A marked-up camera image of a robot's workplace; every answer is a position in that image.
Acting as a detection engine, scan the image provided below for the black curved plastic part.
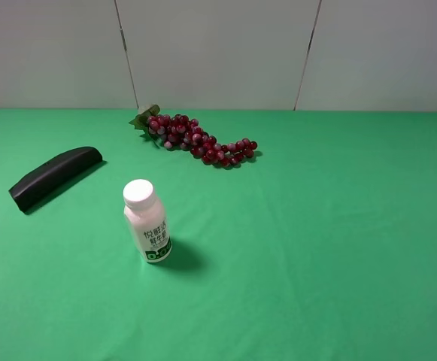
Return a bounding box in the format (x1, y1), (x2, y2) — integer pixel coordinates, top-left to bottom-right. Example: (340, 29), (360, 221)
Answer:
(8, 146), (105, 214)

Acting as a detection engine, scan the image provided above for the red artificial grape bunch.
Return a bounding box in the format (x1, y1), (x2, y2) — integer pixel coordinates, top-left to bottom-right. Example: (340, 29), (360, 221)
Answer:
(129, 105), (258, 169)

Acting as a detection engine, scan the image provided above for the white milk bottle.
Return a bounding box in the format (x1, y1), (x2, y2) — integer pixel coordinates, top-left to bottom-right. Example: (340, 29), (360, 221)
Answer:
(123, 179), (172, 263)

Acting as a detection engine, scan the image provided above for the green tablecloth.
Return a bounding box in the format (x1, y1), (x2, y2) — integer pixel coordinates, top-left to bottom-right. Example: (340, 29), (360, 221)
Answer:
(0, 110), (437, 360)

